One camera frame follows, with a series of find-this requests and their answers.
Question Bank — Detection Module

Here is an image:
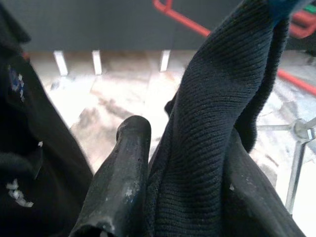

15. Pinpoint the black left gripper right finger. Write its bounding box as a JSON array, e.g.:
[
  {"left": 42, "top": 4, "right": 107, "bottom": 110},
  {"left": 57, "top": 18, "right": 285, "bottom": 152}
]
[{"left": 223, "top": 128, "right": 307, "bottom": 237}]

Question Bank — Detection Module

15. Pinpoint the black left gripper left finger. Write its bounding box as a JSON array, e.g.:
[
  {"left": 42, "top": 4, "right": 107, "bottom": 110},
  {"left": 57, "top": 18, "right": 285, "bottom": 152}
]
[{"left": 69, "top": 115, "right": 152, "bottom": 237}]

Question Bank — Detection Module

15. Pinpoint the black t-shirt grey logo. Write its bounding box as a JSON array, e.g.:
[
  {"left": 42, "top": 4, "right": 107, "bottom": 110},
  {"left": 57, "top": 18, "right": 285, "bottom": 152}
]
[{"left": 145, "top": 0, "right": 291, "bottom": 237}]

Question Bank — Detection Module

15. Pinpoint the red plastic hanger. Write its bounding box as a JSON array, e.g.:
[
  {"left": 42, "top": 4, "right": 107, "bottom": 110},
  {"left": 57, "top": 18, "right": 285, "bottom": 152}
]
[{"left": 152, "top": 0, "right": 316, "bottom": 96}]

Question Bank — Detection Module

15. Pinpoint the silver metal clothes rack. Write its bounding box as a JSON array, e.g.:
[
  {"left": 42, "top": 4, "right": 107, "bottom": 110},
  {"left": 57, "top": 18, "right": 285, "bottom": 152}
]
[{"left": 256, "top": 118, "right": 316, "bottom": 214}]

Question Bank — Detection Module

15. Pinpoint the black low TV console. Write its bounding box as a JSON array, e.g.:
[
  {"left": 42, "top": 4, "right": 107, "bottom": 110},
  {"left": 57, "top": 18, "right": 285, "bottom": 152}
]
[{"left": 4, "top": 0, "right": 316, "bottom": 76}]

